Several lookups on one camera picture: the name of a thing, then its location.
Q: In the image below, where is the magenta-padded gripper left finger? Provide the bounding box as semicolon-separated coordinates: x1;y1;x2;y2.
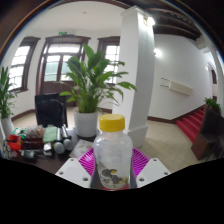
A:
54;147;98;189

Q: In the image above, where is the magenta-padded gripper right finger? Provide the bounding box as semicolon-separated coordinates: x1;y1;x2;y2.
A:
131;147;172;188

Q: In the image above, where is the clear bottle with yellow cap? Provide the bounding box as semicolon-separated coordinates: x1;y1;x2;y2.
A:
93;113;134;191

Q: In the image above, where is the printed paper leaflet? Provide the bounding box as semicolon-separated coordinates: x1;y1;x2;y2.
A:
68;139;95;159

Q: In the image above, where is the grey microphone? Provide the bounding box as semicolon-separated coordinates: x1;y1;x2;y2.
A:
60;124;74;151
53;128;66;155

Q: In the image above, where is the green booklet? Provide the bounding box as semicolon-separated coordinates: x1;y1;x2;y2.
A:
42;125;58;144

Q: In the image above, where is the small black case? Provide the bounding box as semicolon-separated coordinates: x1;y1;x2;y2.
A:
20;149;38;161

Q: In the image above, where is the green plant in white pot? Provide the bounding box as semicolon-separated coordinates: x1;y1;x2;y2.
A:
0;66;18;136
59;43;138;138

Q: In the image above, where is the black chair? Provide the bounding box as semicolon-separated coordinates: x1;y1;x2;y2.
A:
34;93;69;129

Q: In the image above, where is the red carpeted staircase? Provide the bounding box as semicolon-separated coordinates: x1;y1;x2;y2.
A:
175;105;209;144

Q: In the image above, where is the dark wooden double door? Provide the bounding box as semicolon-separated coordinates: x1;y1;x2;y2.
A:
35;34;91;96

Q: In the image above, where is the white square column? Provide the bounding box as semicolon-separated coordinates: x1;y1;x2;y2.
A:
111;5;157;149

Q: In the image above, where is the small green plant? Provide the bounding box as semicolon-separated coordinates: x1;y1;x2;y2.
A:
203;97;222;114

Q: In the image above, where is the dark wooden framed window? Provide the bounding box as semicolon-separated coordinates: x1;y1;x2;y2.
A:
97;35;121;84
8;36;41;93

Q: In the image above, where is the white wall radiator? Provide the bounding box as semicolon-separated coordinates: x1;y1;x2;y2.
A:
160;78;194;97

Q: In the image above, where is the glowing wall lamp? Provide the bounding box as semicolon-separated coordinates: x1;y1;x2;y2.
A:
153;47;163;58

